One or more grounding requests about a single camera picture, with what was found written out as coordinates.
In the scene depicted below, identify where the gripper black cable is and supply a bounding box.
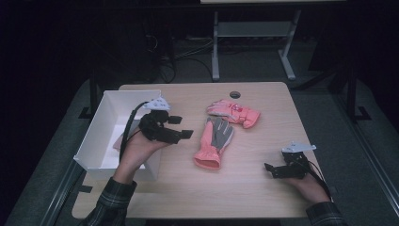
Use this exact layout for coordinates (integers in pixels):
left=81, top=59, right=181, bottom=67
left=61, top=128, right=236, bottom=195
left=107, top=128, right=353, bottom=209
left=304, top=159, right=333, bottom=202
left=119, top=100, right=151, bottom=163

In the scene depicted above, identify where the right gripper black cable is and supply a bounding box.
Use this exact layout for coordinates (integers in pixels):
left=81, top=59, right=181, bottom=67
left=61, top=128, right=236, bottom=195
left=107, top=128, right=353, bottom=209
left=304, top=159, right=333, bottom=202

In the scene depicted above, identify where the gray fingerless glove pink cuff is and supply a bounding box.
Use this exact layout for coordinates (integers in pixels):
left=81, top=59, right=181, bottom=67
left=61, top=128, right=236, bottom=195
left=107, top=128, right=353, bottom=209
left=112, top=131, right=132, bottom=153

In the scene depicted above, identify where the person's left hand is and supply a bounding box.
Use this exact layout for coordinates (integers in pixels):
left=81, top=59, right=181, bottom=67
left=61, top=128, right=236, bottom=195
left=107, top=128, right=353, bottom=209
left=111, top=126, right=173, bottom=186

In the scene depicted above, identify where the pink ski glove with print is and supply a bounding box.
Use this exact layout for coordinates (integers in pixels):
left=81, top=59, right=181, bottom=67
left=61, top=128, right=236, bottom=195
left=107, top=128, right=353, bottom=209
left=205, top=98, right=262, bottom=130

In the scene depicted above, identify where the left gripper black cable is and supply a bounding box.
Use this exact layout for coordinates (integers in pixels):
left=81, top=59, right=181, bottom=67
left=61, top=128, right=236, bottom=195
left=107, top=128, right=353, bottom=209
left=119, top=100, right=151, bottom=163

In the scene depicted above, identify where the aluminium rail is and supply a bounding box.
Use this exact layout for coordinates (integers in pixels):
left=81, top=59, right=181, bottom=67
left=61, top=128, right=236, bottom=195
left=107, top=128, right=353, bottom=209
left=39, top=161, right=88, bottom=226
left=332, top=90, right=399, bottom=218

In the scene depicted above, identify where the pink ski glove gray palm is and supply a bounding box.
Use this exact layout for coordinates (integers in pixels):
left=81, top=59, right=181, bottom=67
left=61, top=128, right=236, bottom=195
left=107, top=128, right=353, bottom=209
left=192, top=116, right=235, bottom=171

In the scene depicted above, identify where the gray metal table frame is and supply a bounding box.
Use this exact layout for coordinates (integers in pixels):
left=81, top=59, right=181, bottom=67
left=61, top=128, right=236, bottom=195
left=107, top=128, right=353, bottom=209
left=210, top=8, right=303, bottom=83

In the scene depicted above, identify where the white box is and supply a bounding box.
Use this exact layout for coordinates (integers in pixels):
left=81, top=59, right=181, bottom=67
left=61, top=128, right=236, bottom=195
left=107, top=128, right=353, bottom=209
left=72, top=89, right=168, bottom=182

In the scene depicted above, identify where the black metal stand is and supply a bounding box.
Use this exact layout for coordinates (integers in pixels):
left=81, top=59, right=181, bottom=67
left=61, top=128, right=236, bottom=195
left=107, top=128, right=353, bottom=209
left=78, top=70, right=102, bottom=121
left=327, top=62, right=373, bottom=122

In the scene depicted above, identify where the person's right hand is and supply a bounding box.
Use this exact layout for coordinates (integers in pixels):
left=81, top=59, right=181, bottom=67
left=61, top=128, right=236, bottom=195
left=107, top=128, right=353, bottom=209
left=285, top=171, right=331, bottom=205

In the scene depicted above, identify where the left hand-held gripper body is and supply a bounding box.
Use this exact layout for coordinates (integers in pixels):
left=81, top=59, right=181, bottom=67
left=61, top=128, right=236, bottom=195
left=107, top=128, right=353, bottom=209
left=137, top=96, right=183, bottom=146

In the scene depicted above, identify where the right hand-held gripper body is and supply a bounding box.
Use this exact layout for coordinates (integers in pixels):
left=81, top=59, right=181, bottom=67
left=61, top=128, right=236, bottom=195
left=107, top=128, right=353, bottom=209
left=277, top=141, right=317, bottom=180

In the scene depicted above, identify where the bundle of floor cables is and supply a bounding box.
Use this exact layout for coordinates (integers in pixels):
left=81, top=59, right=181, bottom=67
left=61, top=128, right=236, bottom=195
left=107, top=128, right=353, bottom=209
left=142, top=29, right=215, bottom=85

